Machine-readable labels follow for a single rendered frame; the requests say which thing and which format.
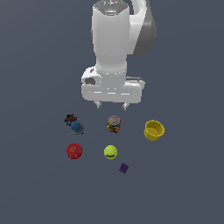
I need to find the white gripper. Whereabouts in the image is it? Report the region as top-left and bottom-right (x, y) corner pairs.
(80, 80), (146, 111)

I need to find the blue-lidded dark bottle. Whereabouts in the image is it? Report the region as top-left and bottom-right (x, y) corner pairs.
(64, 114), (86, 137)

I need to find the colourful can with grey lid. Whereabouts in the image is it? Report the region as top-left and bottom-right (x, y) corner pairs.
(106, 115), (122, 135)

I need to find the red apple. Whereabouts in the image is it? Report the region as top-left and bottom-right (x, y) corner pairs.
(66, 142), (83, 160)

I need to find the small purple cube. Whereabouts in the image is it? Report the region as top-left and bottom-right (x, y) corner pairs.
(118, 162), (130, 175)

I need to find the yellow-green tennis ball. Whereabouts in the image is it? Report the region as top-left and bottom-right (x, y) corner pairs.
(103, 144), (118, 160)

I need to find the yellow cup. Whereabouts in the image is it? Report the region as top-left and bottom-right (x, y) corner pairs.
(143, 119), (165, 142)

